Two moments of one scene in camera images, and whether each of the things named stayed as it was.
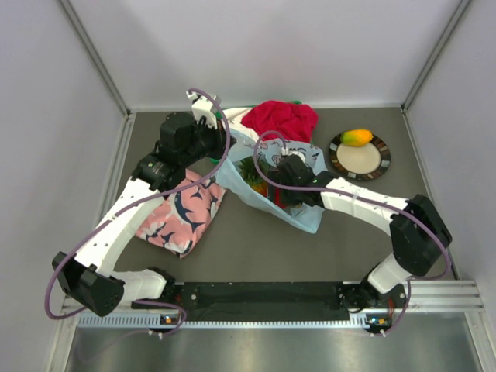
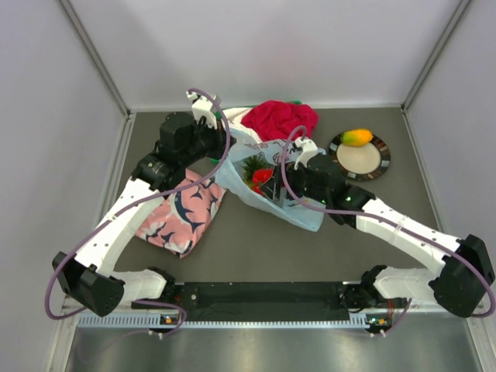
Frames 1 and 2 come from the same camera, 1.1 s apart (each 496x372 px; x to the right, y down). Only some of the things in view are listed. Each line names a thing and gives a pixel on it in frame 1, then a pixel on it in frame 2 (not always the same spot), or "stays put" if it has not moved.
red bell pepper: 277,198 to 260,177
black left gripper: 219,136 stays put
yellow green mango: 356,137 stays put
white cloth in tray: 234,116 stays put
